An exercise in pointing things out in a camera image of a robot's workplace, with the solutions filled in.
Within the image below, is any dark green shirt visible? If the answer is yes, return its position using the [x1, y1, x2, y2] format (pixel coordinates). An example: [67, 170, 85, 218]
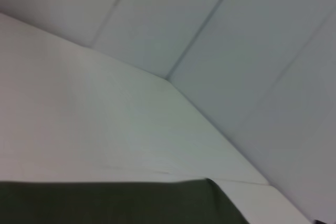
[0, 178, 249, 224]

